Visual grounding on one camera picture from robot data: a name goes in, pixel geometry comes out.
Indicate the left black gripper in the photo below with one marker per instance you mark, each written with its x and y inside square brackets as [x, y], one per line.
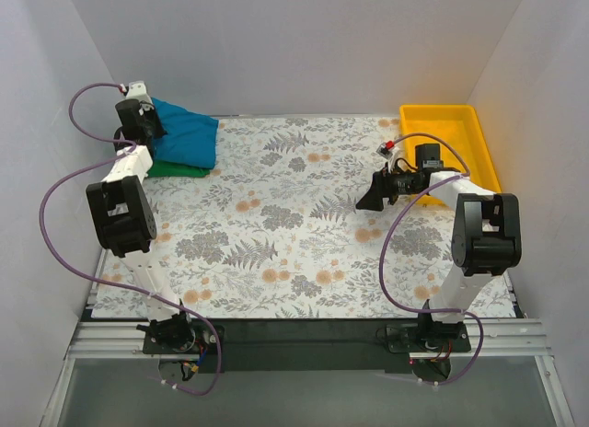
[150, 124]

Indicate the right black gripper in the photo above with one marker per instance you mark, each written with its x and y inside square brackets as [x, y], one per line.
[388, 188]

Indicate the blue t shirt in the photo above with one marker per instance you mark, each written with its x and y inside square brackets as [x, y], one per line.
[190, 137]

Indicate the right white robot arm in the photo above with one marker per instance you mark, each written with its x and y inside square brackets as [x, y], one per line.
[485, 242]

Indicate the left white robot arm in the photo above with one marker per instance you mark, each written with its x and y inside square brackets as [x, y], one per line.
[126, 226]

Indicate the folded green t shirt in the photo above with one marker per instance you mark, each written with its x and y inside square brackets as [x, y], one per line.
[162, 169]

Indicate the floral table mat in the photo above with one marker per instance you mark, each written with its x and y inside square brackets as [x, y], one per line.
[272, 231]

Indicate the yellow plastic bin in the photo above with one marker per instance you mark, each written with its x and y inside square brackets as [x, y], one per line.
[458, 125]

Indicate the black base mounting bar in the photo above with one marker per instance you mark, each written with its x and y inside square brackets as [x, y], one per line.
[254, 345]

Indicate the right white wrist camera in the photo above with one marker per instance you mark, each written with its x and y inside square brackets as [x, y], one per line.
[391, 152]

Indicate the aluminium frame rail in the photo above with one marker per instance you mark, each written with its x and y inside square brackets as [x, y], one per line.
[510, 337]

